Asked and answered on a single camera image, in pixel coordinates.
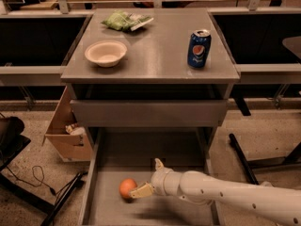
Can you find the black chair at left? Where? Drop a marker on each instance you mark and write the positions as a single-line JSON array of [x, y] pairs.
[[12, 142]]

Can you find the green chip bag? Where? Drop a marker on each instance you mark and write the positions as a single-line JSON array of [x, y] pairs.
[[126, 21]]

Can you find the cardboard box on floor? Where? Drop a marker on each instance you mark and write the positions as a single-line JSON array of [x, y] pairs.
[[67, 137]]

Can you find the grey drawer cabinet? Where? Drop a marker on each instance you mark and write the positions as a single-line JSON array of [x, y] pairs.
[[153, 86]]

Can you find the open grey middle drawer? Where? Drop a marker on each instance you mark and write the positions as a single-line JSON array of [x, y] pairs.
[[119, 154]]

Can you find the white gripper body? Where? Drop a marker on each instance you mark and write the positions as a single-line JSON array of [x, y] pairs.
[[162, 181]]

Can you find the black stand leg right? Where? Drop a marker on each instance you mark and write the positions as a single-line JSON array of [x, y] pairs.
[[249, 173]]

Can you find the black stand leg left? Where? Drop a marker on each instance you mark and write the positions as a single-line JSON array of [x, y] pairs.
[[64, 194]]

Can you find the white paper bowl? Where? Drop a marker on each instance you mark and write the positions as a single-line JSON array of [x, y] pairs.
[[106, 53]]

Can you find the blue Pepsi soda can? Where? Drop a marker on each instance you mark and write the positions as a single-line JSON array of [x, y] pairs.
[[199, 48]]

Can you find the black stand leg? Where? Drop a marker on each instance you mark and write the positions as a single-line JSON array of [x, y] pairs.
[[64, 194], [249, 173]]

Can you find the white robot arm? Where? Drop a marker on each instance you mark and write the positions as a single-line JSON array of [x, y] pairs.
[[282, 205]]

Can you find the orange fruit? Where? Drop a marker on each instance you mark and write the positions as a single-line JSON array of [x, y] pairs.
[[125, 187]]

